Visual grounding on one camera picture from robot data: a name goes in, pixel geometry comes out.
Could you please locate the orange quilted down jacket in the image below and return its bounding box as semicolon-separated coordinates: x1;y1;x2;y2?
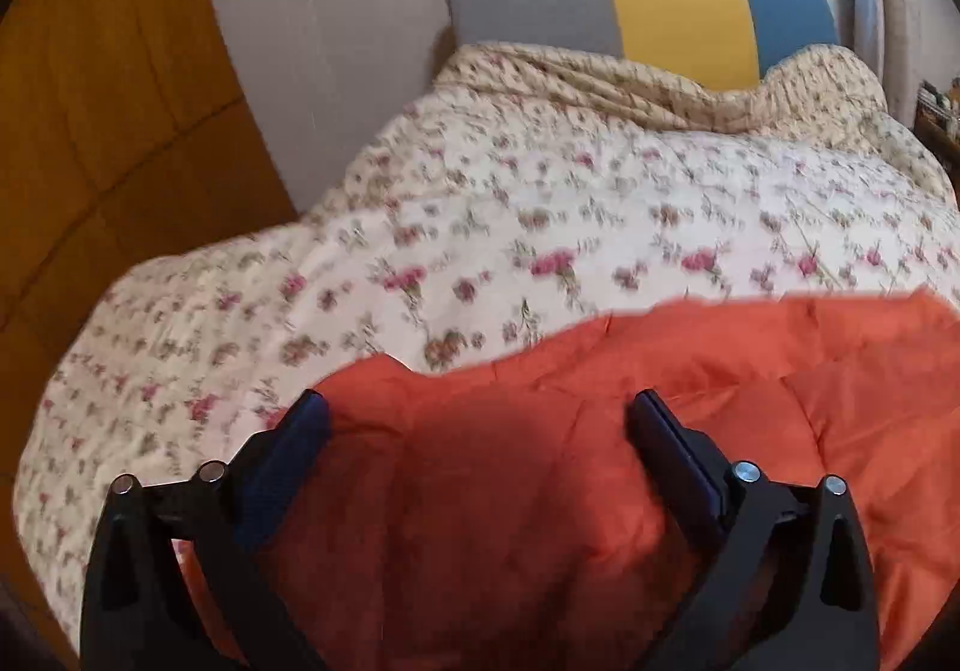
175;287;960;671

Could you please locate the wooden wardrobe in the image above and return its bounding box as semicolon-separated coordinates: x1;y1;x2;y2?
0;0;298;671

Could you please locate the floral quilted bedspread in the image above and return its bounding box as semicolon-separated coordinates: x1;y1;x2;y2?
13;44;958;637

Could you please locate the wooden bedside table with clutter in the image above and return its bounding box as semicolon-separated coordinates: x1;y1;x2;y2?
913;80;960;190

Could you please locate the floral right curtain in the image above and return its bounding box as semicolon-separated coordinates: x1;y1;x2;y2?
854;0;958;125

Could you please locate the grey yellow blue headboard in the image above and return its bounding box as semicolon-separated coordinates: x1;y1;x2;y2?
448;0;839;91

